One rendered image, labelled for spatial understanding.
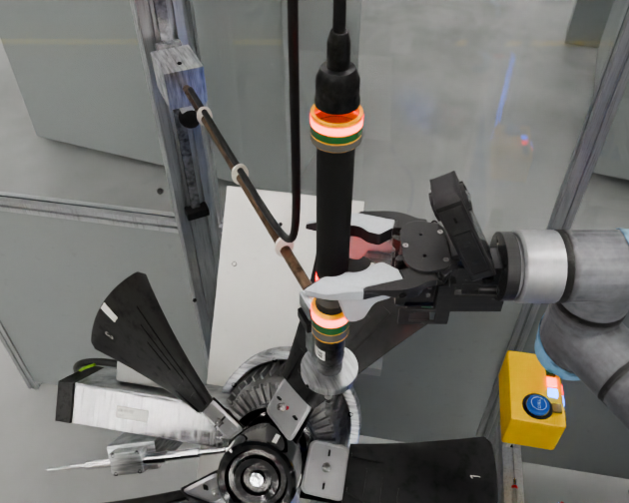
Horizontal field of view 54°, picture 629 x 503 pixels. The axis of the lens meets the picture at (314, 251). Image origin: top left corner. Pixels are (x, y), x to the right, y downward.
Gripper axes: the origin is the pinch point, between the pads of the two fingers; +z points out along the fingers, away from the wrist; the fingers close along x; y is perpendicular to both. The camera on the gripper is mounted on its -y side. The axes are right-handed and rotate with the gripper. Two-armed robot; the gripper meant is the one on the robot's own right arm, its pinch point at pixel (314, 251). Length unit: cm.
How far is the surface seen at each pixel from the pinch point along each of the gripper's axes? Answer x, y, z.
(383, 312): 12.9, 25.0, -9.7
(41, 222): 85, 72, 78
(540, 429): 14, 60, -41
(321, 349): -1.7, 14.0, -0.8
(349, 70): -0.8, -20.1, -2.8
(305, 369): -0.9, 19.1, 1.3
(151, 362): 12.6, 36.8, 26.0
